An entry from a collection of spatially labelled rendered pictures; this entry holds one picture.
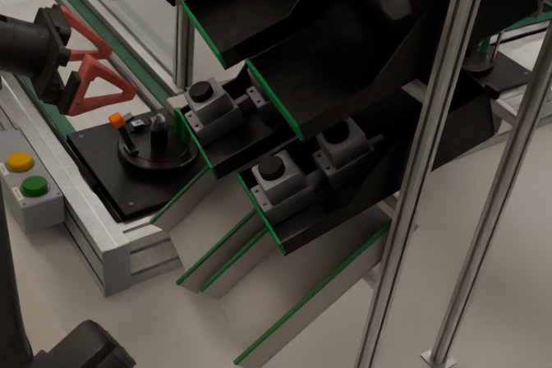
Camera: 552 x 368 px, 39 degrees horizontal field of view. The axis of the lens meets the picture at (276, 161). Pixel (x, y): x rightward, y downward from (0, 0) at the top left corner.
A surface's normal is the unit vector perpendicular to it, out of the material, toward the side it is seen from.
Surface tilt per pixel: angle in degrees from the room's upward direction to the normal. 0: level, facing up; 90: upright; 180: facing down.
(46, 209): 90
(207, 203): 45
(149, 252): 90
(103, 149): 0
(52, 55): 66
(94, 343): 23
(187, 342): 0
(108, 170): 0
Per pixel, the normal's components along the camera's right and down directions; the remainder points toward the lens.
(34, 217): 0.55, 0.56
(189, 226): -0.57, -0.43
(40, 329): 0.11, -0.78
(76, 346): -0.18, -0.59
